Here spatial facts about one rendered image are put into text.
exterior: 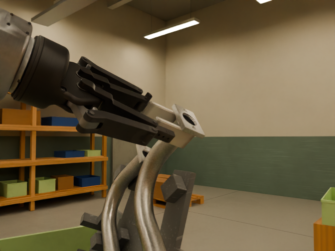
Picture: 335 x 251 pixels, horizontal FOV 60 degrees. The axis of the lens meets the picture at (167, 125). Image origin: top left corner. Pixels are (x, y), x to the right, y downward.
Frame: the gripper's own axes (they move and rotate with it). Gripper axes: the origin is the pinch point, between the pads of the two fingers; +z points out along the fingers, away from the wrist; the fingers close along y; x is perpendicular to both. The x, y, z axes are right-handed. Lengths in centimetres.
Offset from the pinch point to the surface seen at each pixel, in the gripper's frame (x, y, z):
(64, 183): 390, 336, 164
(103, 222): 27.0, 1.6, 4.8
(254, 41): 5, 515, 436
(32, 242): 55, 13, 1
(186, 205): 8.3, -6.7, 8.0
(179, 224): 10.5, -8.6, 7.5
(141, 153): 12.9, 8.2, 6.0
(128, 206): 25.0, 5.0, 10.1
